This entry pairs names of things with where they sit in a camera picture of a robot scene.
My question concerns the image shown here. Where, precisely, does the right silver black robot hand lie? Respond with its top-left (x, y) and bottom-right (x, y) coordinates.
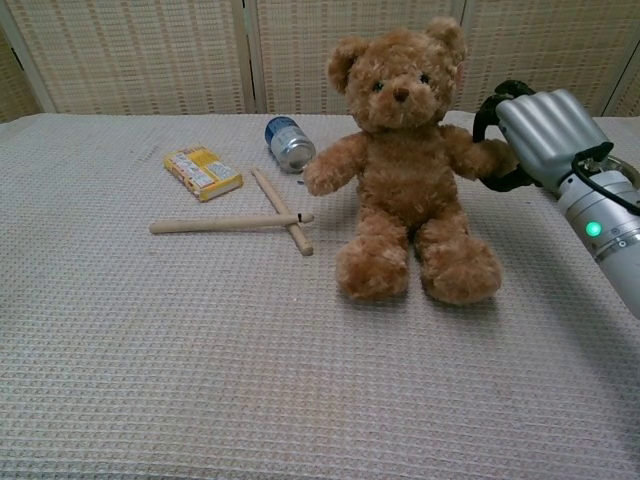
top-left (472, 79), bottom-right (615, 195)

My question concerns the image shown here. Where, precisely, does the brown plush teddy bear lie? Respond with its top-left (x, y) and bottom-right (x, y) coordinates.
top-left (302, 17), bottom-right (521, 306)

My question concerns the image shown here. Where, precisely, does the blue silver drink can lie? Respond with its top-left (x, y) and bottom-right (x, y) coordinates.
top-left (264, 116), bottom-right (317, 175)

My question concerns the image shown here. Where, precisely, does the plain wooden drumstick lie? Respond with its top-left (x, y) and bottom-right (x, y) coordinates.
top-left (250, 167), bottom-right (315, 257)

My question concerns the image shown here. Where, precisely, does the wooden drumstick with black mark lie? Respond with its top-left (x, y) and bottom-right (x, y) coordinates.
top-left (149, 212), bottom-right (315, 235)

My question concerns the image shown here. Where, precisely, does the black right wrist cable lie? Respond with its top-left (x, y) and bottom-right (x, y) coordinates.
top-left (572, 142), bottom-right (640, 217)

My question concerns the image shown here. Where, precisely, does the woven folding screen panel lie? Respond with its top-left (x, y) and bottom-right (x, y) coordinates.
top-left (0, 0), bottom-right (257, 117)
top-left (602, 49), bottom-right (640, 120)
top-left (0, 24), bottom-right (44, 125)
top-left (247, 0), bottom-right (469, 117)
top-left (459, 0), bottom-right (640, 120)

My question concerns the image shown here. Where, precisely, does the yellow printed cardboard box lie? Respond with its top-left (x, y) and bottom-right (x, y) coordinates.
top-left (163, 145), bottom-right (245, 203)

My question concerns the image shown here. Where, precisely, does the beige woven fringed tablecloth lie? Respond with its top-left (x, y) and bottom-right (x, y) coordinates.
top-left (0, 112), bottom-right (640, 480)

